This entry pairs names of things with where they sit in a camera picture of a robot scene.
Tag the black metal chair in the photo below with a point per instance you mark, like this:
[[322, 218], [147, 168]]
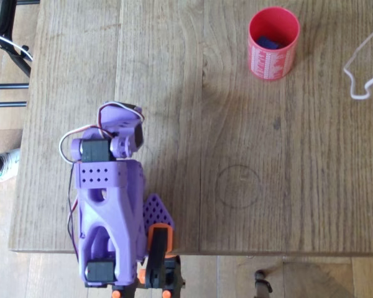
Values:
[[6, 62]]

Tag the blue cube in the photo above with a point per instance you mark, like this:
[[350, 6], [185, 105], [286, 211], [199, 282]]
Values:
[[267, 42]]

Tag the orange and black table clamp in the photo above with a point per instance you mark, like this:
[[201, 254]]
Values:
[[157, 248]]

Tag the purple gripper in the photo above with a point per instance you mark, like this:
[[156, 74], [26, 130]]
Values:
[[122, 115]]

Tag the white sneaker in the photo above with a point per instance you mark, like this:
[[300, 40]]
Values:
[[11, 161]]

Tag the red plastic cup white print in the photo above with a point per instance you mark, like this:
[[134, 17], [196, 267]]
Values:
[[273, 65]]

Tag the purple robot arm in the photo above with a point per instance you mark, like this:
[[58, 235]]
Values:
[[102, 211]]

